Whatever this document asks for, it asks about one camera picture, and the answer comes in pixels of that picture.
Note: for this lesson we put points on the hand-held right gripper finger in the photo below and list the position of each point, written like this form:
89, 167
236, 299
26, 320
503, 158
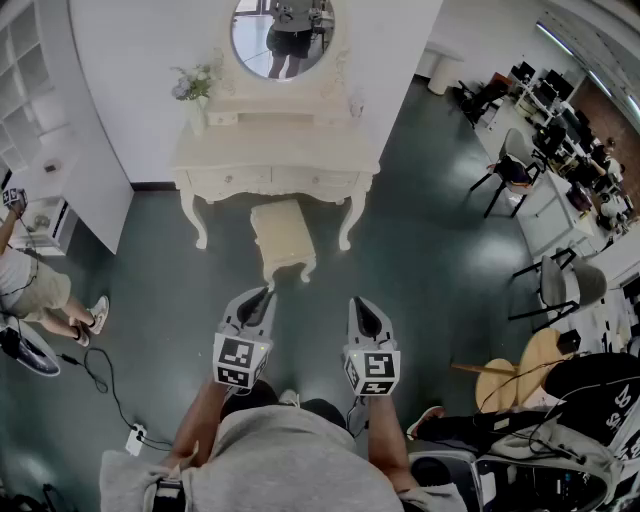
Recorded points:
382, 322
355, 320

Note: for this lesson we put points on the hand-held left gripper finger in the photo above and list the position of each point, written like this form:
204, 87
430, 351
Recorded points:
267, 317
235, 307

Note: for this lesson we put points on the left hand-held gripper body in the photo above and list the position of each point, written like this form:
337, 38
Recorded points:
235, 357

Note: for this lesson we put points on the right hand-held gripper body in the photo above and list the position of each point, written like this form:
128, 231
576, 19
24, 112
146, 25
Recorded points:
372, 365

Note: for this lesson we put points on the cream upholstered stool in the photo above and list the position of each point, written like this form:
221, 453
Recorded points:
282, 235

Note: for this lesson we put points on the cream vanity dressing table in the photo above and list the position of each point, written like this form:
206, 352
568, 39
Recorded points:
275, 150

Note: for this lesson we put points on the person's right forearm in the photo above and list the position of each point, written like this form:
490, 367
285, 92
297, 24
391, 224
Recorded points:
387, 440

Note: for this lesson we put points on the person's left forearm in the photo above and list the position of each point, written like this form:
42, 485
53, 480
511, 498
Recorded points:
200, 420

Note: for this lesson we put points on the round light wooden disc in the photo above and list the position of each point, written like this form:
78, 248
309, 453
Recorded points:
495, 390

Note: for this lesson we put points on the large round wooden stool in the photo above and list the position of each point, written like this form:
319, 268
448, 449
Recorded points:
542, 350

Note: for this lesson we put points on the oval vanity mirror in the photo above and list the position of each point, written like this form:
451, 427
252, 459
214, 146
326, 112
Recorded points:
252, 50

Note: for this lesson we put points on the person's black shorts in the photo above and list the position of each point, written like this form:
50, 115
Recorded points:
255, 397

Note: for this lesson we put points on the person's white right shoe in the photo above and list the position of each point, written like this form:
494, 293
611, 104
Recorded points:
289, 397

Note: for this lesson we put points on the person's grey shirt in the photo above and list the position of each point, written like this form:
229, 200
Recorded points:
290, 460

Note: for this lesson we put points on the white power strip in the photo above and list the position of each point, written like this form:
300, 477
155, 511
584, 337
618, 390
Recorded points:
135, 440

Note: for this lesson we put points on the small black box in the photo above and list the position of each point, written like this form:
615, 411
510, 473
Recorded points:
568, 341

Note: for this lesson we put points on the grey hooded jacket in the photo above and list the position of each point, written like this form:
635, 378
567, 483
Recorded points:
550, 440

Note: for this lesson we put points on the white flower vase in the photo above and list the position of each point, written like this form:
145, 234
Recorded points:
199, 117

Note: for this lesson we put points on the white office desk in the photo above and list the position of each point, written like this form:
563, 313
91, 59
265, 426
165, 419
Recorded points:
550, 210

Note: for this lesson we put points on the white low cabinet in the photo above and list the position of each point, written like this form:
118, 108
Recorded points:
50, 225

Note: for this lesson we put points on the white cubby shelf unit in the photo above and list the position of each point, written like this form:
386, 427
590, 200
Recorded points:
100, 150

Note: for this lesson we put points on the small white ornament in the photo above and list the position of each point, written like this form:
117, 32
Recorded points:
356, 105

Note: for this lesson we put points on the white chair with black legs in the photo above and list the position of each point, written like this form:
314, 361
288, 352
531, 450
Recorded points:
515, 145

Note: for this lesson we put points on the flower bouquet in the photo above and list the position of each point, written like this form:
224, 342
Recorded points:
195, 82

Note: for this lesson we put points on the black office chair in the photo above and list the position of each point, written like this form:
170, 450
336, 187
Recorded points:
480, 100

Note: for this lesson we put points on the row of black monitors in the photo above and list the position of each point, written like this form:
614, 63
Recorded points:
555, 90

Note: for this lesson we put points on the long ceiling light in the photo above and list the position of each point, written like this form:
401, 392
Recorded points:
600, 84
555, 37

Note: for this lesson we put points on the grey chair with black frame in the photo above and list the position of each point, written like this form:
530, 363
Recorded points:
590, 285

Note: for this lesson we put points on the white pedestal table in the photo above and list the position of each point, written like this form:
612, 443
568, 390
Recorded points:
442, 65

